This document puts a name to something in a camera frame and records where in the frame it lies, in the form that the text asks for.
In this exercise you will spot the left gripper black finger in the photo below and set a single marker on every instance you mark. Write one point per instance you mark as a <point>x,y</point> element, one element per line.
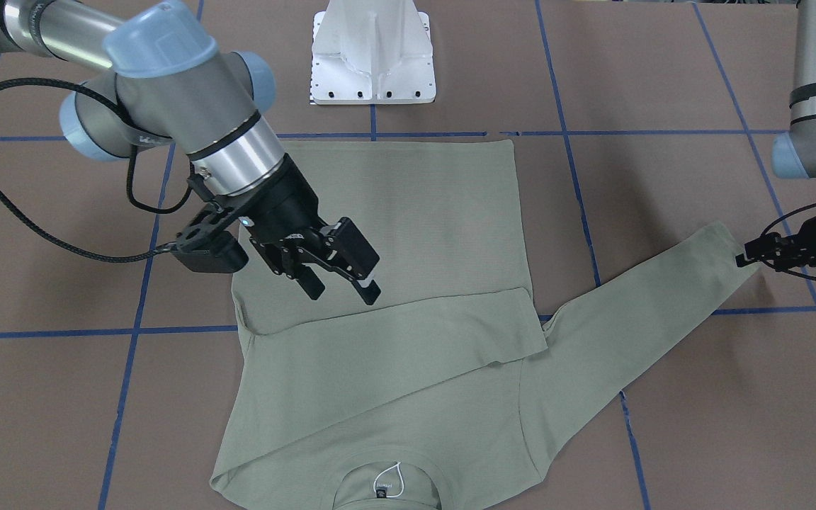
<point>775,251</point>

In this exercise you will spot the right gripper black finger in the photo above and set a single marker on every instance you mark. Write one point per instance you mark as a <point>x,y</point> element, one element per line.
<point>292,262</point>
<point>347,252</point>

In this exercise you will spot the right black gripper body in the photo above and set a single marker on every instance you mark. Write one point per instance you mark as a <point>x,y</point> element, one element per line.
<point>286,205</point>

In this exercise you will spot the olive green long-sleeve shirt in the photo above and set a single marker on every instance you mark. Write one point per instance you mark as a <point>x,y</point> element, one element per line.
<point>448,392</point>

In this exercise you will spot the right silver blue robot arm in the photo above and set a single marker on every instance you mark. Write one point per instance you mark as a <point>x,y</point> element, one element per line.
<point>163,81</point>

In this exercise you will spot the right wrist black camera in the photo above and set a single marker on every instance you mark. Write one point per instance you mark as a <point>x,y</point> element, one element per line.
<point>206,246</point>

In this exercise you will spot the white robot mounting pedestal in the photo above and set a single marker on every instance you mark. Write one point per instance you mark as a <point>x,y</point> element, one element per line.
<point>372,53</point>

